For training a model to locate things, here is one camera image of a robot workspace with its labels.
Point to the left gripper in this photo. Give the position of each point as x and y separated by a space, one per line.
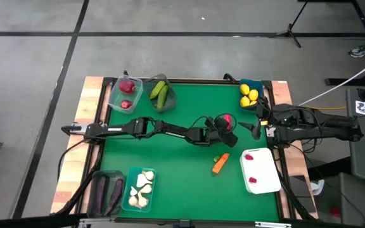
216 133

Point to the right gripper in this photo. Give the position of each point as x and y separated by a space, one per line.
266 126

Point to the red chili pepper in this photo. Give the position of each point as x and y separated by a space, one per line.
228 121

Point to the yellow lemon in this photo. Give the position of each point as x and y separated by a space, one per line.
253 94
244 89
244 101
253 103

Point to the dark green cucumber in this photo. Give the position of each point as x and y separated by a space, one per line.
162 97

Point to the light green cucumber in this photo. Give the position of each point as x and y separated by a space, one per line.
156 90

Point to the cream garlic bulb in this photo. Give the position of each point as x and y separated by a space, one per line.
149 174
143 201
133 200
146 189

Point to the white garlic bulb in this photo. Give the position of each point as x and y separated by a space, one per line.
142 180

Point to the dark red round fruit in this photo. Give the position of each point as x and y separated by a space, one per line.
126 104

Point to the red apple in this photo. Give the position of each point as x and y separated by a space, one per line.
127 87

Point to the small garlic bulb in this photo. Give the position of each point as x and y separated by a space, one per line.
133 191

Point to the purple eggplants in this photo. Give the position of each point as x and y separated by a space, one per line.
115 195

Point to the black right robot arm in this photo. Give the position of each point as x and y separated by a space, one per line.
322 125

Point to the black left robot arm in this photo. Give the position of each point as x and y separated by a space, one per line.
170 131

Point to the small green vegetable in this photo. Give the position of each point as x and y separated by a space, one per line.
216 158

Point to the orange carrot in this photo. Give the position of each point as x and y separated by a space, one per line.
220 163

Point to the white plastic basket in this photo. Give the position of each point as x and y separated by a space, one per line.
265 171

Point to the blue plastic basket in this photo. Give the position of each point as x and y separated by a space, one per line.
258 84

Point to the black clamp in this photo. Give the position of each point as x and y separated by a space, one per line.
125 73
230 77

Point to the grey translucent basket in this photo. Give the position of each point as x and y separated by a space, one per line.
170 101

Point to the black tablet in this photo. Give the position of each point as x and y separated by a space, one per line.
301 193

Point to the black tripod stand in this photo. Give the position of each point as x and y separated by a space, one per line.
289 31

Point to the teal plastic basket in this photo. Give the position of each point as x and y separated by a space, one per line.
128 179

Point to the clear plastic basket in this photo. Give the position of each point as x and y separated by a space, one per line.
116 95

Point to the red object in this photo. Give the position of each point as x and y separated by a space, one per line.
336 211

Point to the grey cabinet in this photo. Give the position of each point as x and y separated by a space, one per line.
353 202

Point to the person's sneaker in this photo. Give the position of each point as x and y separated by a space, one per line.
361 50

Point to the black crossbar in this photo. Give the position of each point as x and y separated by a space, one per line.
27 221

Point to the silver bracket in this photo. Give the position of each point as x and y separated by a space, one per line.
97 221
272 225

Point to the black desk frame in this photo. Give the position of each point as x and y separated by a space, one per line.
337 81

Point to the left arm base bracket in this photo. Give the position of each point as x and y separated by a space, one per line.
73 129

